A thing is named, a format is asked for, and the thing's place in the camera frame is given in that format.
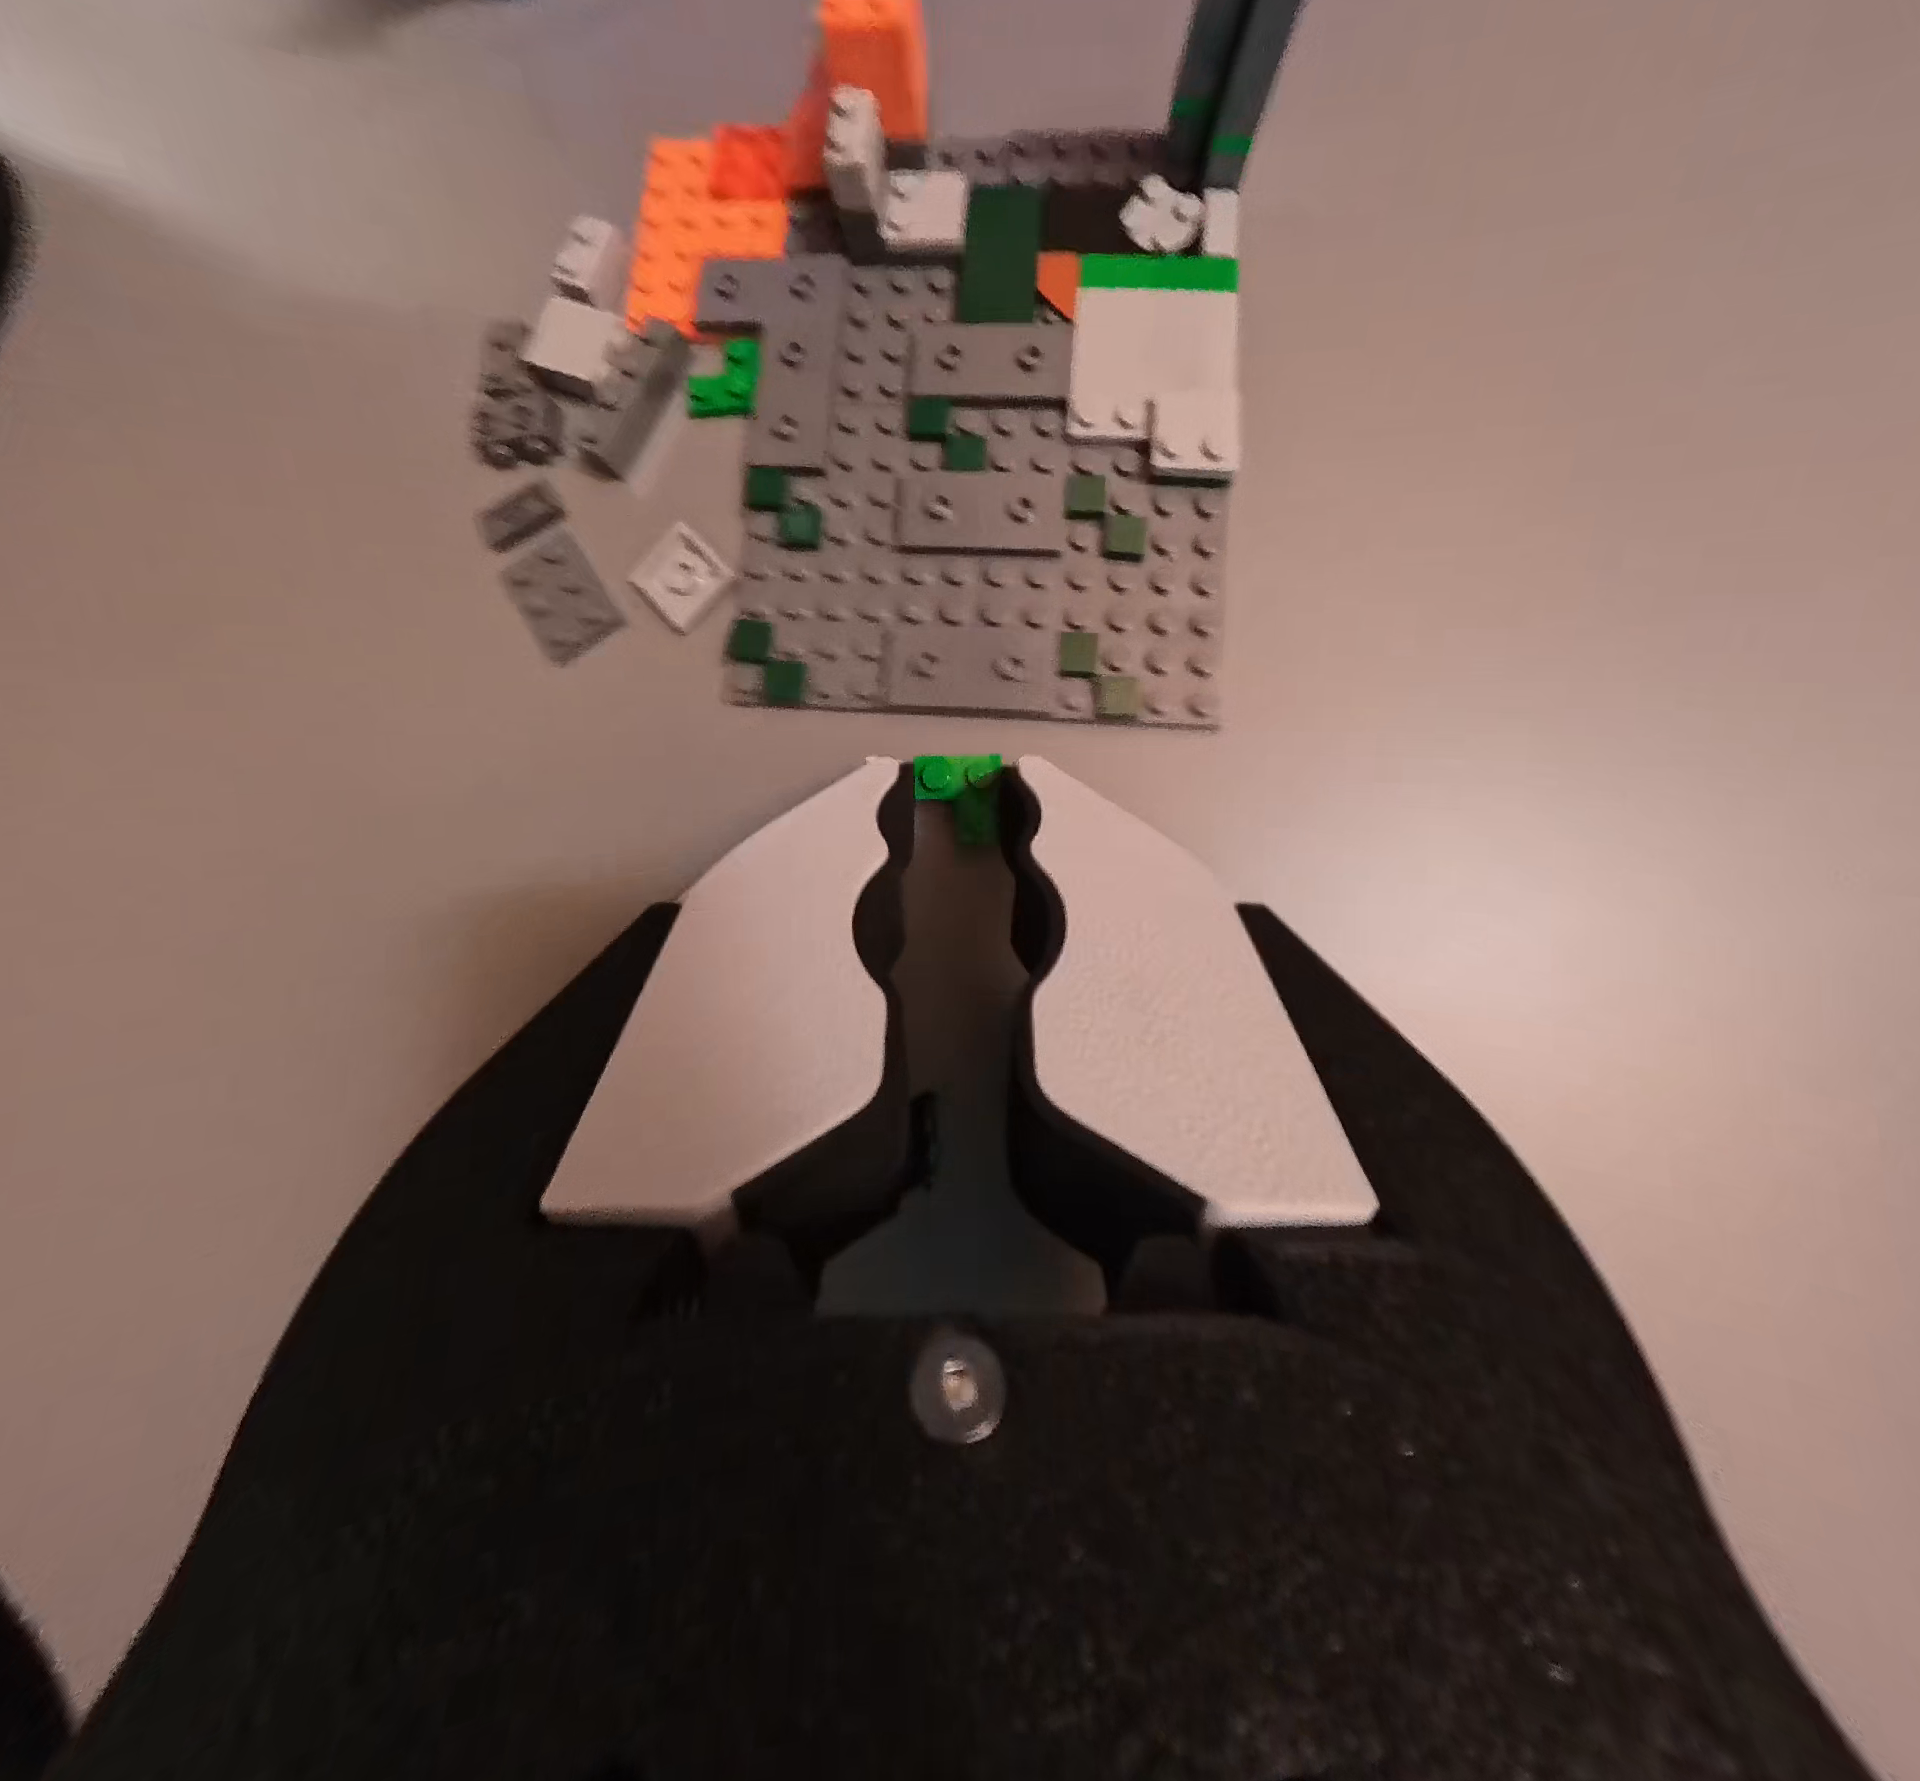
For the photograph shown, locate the light grey small lego brick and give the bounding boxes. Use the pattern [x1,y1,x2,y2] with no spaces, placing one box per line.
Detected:
[551,215,629,306]

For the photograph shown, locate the light grey square lego tile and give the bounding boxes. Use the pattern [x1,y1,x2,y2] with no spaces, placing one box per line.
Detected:
[628,522,737,631]

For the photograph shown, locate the dark grey four-stud lego plate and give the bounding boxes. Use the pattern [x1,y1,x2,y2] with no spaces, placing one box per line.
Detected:
[577,317,691,481]

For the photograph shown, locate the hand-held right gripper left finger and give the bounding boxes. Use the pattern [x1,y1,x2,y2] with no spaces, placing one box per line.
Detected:
[539,755,911,1235]

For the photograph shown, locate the dark grey small lego brick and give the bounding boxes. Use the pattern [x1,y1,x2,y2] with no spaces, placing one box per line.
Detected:
[478,323,560,415]

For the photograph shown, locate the light grey smooth lego piece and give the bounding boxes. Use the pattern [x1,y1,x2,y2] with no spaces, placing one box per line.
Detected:
[516,295,619,402]

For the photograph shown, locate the grey and orange lego build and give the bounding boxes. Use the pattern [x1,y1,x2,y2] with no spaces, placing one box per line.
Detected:
[621,0,1351,732]

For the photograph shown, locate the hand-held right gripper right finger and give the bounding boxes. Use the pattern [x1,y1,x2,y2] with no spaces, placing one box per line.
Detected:
[1004,755,1381,1235]

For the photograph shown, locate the dark grey six-stud lego plate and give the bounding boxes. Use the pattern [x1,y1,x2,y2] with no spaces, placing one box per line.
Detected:
[498,528,629,669]

